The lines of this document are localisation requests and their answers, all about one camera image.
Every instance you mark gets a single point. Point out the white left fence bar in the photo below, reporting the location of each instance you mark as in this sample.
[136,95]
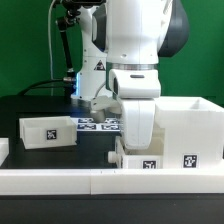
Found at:
[4,149]

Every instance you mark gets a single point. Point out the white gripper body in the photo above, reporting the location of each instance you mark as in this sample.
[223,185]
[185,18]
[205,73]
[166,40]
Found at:
[137,123]

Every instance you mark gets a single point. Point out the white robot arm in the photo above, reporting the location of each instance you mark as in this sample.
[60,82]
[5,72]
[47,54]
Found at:
[122,43]

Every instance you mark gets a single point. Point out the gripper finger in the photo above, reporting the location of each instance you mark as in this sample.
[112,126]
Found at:
[113,157]

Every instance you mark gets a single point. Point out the white drawer box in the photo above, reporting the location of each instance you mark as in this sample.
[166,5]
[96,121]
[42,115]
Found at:
[151,158]
[47,132]

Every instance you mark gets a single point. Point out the white front fence bar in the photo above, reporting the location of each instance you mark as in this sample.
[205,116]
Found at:
[109,181]

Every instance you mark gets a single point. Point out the white front drawer box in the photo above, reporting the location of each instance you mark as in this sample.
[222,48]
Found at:
[151,158]

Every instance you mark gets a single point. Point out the white fence bar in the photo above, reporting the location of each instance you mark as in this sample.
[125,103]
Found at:
[109,181]
[4,149]

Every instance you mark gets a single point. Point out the paper sheet with markers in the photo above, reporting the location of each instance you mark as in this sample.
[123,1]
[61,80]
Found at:
[88,124]

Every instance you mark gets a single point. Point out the white drawer cabinet frame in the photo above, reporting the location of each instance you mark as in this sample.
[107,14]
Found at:
[193,132]

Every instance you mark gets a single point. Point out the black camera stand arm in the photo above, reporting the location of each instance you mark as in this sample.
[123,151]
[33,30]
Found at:
[63,23]

